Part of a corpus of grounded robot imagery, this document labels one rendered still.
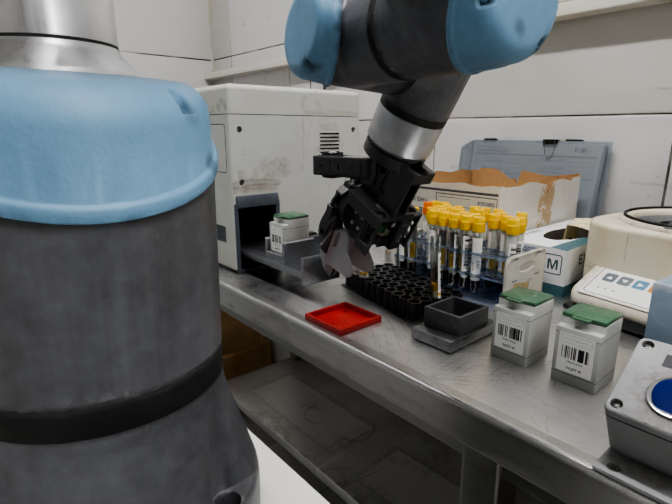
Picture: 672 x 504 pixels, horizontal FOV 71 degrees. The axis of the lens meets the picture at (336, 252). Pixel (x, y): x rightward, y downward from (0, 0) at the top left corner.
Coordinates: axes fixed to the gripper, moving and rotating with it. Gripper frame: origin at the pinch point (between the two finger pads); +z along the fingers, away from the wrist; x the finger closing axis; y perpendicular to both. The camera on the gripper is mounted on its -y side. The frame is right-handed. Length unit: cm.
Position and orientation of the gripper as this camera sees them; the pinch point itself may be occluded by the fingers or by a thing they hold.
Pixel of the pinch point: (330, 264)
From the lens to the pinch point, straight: 66.2
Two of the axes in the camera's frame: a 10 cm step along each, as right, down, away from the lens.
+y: 5.6, 6.5, -5.2
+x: 7.6, -1.6, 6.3
